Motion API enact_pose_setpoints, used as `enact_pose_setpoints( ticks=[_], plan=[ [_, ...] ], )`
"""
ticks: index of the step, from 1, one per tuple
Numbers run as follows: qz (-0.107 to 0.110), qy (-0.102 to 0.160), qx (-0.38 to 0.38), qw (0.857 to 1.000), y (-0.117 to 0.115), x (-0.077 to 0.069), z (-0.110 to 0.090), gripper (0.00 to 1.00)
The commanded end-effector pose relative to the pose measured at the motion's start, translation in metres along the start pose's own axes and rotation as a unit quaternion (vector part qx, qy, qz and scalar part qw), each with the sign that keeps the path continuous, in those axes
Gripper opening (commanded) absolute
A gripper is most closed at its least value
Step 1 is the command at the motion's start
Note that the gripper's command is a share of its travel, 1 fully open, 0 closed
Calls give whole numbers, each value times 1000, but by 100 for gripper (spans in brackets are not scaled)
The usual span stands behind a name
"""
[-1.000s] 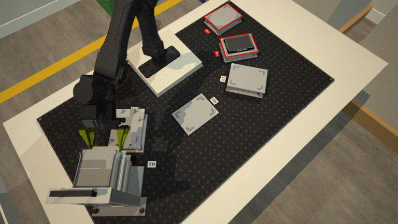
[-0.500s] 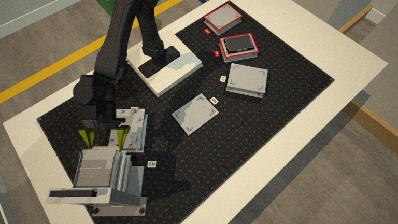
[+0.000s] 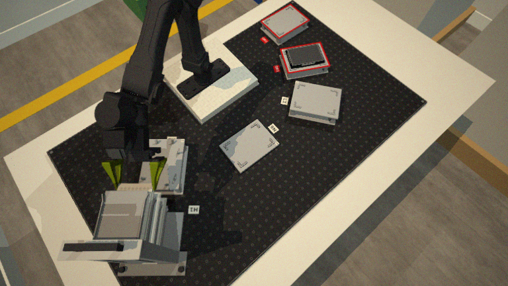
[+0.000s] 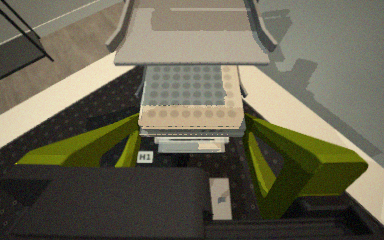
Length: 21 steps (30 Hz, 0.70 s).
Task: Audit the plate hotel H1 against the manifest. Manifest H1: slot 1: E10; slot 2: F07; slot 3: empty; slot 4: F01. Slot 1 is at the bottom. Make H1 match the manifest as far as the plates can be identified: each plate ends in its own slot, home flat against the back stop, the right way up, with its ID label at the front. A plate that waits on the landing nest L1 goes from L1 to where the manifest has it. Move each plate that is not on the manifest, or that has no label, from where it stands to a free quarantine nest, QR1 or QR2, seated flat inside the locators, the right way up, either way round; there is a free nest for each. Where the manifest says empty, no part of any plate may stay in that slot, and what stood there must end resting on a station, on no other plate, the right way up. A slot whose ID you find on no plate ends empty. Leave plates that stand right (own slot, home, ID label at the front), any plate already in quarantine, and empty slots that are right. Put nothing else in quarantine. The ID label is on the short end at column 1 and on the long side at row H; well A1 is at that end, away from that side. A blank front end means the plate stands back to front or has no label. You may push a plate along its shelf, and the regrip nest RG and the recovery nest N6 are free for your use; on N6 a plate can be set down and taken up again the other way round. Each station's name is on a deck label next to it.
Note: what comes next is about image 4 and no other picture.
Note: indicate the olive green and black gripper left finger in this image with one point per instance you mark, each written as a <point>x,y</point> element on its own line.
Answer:
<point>85,150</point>

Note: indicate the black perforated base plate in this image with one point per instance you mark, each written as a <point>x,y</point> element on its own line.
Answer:
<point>115,101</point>

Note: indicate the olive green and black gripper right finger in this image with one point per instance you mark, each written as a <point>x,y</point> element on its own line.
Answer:
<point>312,167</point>

